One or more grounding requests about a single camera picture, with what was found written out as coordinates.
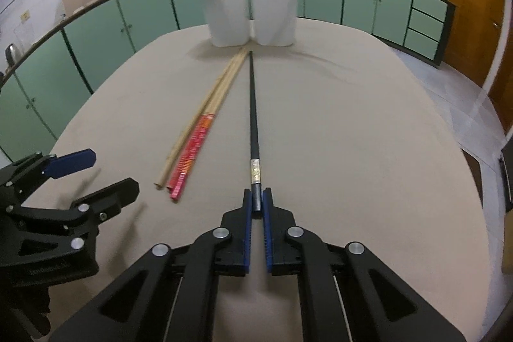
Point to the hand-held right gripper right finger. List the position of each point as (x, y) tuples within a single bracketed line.
[(267, 238)]

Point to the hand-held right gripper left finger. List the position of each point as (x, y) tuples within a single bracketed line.
[(248, 230)]

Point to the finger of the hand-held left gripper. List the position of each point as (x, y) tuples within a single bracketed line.
[(74, 162), (112, 193)]

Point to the red patterned chopstick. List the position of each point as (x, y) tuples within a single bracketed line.
[(186, 155), (195, 151)]

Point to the plain bamboo chopstick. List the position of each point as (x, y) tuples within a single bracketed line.
[(182, 147)]

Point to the black chopstick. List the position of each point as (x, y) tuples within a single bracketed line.
[(253, 125)]

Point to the white two-compartment utensil holder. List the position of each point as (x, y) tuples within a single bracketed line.
[(228, 13)]

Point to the steel electric kettle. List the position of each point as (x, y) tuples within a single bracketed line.
[(13, 54)]

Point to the green base cabinets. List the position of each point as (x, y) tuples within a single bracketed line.
[(100, 29)]

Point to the clear plastic jug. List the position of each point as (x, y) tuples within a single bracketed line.
[(25, 35)]

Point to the black cabinet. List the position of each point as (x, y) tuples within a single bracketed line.
[(507, 173)]

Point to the brown wooden door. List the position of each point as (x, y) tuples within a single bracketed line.
[(504, 77), (473, 5)]

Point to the yellowed wall socket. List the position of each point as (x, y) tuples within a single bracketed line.
[(25, 15)]

